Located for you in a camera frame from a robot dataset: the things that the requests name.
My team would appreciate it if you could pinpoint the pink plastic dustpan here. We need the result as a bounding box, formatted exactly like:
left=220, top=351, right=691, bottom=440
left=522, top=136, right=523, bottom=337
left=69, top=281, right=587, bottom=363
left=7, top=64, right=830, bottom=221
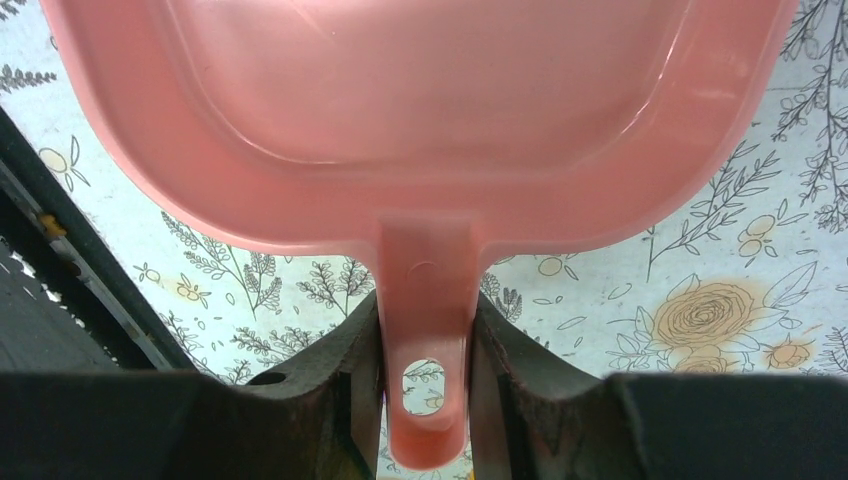
left=42, top=1, right=798, bottom=470

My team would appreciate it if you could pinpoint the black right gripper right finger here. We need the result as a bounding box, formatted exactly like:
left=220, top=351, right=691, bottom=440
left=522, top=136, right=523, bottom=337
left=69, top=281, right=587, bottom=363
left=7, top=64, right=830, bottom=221
left=469, top=298, right=847, bottom=479

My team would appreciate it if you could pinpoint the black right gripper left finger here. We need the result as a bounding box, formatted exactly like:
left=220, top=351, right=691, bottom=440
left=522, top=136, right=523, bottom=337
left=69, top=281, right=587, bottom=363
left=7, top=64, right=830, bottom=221
left=1, top=294, right=384, bottom=479

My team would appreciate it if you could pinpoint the floral tablecloth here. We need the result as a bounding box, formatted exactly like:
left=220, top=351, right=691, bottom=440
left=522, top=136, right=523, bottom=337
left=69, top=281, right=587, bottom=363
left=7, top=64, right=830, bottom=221
left=0, top=0, right=848, bottom=480

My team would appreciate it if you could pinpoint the black table edge rail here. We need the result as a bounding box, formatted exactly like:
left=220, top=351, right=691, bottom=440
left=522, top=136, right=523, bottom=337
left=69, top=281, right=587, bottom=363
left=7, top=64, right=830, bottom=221
left=1, top=113, right=195, bottom=371

